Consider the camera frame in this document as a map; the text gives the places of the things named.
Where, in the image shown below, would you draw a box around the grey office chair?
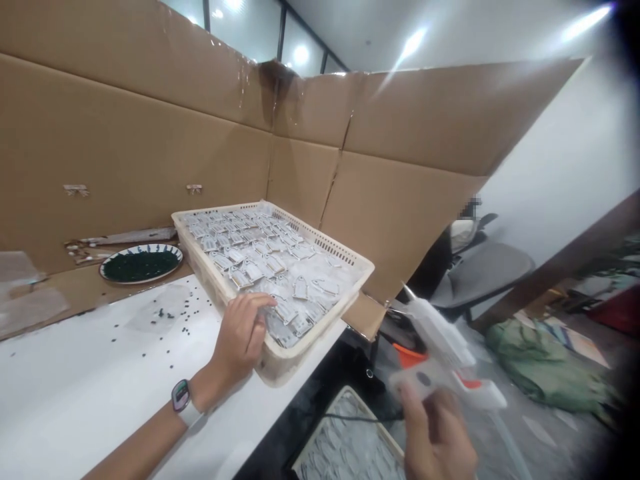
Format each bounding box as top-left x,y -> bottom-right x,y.
429,212 -> 537,325

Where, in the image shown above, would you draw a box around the green sack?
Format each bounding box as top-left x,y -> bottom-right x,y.
483,319 -> 622,415

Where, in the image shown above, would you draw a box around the white striped rim plate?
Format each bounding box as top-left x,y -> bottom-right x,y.
99,243 -> 185,287

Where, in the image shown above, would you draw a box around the white hot glue gun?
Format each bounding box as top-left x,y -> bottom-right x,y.
387,281 -> 509,412

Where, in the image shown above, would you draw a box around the white plastic crate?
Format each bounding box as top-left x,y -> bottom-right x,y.
171,199 -> 376,389

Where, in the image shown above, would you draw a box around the person's right hand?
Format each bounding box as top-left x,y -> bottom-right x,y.
399,385 -> 481,480

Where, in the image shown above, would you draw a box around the pile of green beads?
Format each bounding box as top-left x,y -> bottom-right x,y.
103,247 -> 181,281

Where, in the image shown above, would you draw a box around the clear plastic bags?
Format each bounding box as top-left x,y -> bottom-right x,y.
0,249 -> 69,342

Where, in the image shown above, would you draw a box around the clear plastic sheet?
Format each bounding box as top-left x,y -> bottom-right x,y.
125,303 -> 177,335

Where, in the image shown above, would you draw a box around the brown cardboard screen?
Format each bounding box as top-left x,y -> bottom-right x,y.
0,0 -> 587,343

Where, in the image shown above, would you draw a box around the white mesh plastic basket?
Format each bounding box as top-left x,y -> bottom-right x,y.
293,385 -> 407,480

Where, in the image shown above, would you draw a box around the green potted plant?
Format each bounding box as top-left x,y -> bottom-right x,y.
573,233 -> 640,302

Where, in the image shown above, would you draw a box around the orange plastic piece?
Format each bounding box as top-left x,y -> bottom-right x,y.
391,341 -> 429,369

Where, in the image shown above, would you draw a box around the black cable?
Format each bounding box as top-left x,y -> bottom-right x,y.
319,405 -> 407,427

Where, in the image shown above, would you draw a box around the scattered dark beads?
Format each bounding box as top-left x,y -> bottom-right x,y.
79,285 -> 212,359

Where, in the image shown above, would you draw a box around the heap of small white bows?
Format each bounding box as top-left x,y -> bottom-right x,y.
61,237 -> 105,265

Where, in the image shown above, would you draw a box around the person's left hand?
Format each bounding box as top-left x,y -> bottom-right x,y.
197,292 -> 279,409

